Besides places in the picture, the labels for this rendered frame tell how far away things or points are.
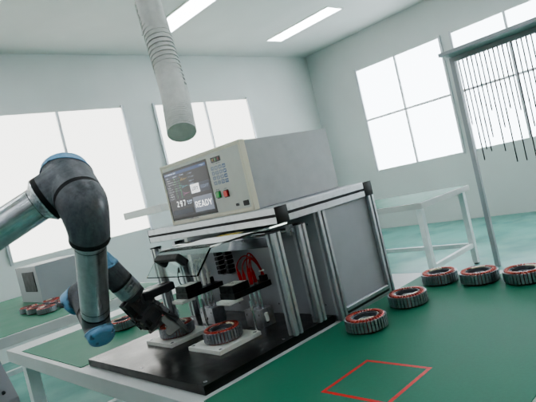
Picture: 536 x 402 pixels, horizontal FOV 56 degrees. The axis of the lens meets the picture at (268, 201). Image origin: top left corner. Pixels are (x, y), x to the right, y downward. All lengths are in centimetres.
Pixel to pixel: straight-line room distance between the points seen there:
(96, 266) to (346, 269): 71
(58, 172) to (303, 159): 73
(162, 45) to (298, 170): 169
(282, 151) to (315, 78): 788
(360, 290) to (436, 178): 670
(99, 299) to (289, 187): 63
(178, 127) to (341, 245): 149
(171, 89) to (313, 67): 668
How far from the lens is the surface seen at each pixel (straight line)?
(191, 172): 162
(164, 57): 302
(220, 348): 139
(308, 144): 162
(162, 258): 130
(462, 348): 117
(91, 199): 120
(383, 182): 870
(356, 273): 156
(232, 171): 146
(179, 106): 282
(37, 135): 639
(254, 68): 854
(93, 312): 141
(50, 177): 129
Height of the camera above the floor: 117
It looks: 2 degrees down
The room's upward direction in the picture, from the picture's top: 13 degrees counter-clockwise
